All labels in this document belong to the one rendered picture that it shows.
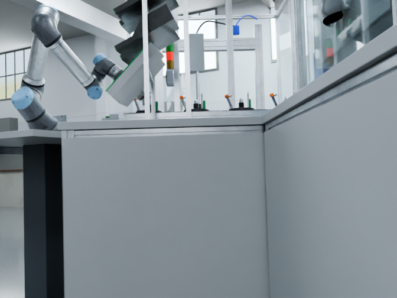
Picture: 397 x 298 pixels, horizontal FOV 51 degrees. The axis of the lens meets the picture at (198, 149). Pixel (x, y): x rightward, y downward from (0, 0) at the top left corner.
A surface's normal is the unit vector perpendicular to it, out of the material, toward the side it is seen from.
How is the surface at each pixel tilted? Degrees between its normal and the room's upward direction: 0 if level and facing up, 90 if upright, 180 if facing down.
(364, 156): 90
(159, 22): 90
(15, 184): 90
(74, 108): 90
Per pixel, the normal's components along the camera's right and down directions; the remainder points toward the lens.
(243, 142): 0.03, -0.04
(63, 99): -0.44, -0.03
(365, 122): -1.00, 0.03
